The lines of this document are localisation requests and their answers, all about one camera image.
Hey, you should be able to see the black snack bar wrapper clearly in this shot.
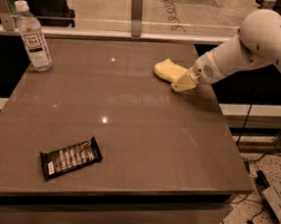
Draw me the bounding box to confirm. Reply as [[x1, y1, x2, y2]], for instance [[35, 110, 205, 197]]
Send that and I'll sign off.
[[40, 137, 103, 181]]

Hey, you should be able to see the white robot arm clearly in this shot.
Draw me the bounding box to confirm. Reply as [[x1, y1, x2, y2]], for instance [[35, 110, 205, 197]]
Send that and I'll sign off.
[[171, 9, 281, 92]]

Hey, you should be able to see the clear plastic tea bottle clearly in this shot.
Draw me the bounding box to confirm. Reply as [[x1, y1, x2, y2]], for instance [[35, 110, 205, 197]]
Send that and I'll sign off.
[[15, 0, 53, 71]]

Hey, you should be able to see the black floor cable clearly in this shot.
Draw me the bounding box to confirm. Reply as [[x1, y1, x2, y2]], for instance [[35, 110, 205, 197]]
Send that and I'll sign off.
[[228, 148, 281, 224]]

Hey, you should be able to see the right metal bracket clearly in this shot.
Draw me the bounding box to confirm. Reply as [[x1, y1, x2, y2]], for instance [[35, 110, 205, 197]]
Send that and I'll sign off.
[[259, 0, 276, 10]]

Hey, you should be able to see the coiled black cable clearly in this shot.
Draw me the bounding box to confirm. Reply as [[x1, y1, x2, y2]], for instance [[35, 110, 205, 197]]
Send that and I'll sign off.
[[155, 0, 191, 34]]

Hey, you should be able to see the clear glass barrier panel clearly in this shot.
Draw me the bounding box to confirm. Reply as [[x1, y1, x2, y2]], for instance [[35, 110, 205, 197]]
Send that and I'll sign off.
[[9, 0, 257, 44]]

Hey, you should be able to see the yellow sponge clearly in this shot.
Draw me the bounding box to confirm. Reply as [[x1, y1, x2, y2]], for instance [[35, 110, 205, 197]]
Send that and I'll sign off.
[[153, 59, 186, 83]]

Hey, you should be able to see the left metal bracket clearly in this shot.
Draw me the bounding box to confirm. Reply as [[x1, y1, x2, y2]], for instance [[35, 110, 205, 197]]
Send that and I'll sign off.
[[0, 0, 16, 31]]

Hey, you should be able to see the middle metal bracket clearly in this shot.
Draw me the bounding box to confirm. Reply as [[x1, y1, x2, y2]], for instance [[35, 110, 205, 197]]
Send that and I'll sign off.
[[130, 0, 143, 37]]

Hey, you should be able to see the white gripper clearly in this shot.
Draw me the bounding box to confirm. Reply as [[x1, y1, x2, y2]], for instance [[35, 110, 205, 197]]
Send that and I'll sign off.
[[171, 49, 227, 93]]

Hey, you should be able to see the metal bracket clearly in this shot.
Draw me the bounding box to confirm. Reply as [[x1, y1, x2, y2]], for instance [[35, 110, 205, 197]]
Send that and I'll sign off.
[[0, 0, 16, 31], [130, 0, 143, 37], [259, 0, 276, 10]]

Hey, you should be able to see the grey printed floor box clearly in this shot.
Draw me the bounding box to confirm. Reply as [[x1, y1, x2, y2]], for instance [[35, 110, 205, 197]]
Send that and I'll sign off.
[[263, 180, 281, 220]]

